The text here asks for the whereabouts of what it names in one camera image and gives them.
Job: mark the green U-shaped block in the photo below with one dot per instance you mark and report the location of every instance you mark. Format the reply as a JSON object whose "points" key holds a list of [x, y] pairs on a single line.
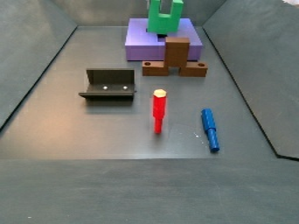
{"points": [[162, 23]]}

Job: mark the purple board with cross slot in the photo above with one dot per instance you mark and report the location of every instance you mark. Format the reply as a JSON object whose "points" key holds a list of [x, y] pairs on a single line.
{"points": [[144, 46]]}

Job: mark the black angle fixture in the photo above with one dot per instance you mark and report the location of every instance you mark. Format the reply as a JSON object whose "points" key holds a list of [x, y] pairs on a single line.
{"points": [[110, 83]]}

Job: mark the blue peg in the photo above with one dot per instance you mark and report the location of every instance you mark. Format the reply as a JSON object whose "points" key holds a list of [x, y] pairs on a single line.
{"points": [[210, 129]]}

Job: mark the brown bridge block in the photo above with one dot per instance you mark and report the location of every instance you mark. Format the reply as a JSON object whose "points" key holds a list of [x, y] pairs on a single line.
{"points": [[176, 49]]}

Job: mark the red peg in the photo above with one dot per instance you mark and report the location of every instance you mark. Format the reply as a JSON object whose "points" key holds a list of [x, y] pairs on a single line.
{"points": [[159, 106]]}

